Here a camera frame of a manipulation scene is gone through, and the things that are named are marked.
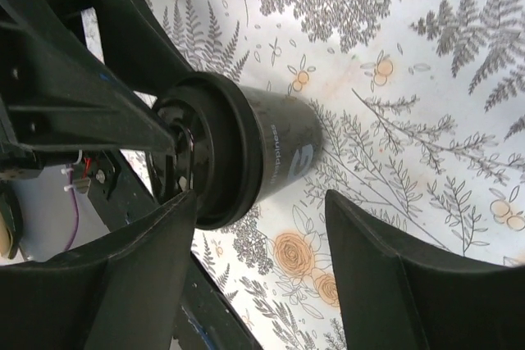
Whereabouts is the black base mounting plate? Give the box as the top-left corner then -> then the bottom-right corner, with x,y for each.
83,151 -> 262,349

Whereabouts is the floral tablecloth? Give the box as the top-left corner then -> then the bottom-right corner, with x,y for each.
146,0 -> 524,349

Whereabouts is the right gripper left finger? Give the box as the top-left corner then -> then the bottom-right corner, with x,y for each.
1,192 -> 196,349

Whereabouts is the black coffee cup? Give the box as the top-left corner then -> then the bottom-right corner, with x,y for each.
242,88 -> 323,202

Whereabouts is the black coffee cup lid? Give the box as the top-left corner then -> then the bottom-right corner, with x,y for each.
146,72 -> 263,230

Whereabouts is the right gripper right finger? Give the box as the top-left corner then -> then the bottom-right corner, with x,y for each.
325,190 -> 524,349

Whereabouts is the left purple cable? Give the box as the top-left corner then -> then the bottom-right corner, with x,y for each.
65,185 -> 81,251

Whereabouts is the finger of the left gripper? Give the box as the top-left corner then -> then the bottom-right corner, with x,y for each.
98,0 -> 193,96
1,0 -> 175,153

